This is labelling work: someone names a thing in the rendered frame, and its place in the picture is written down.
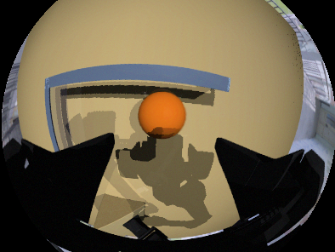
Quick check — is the clear l-shaped low wall with blue edges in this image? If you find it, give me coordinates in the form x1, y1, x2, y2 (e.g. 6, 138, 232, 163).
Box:
50, 84, 74, 150

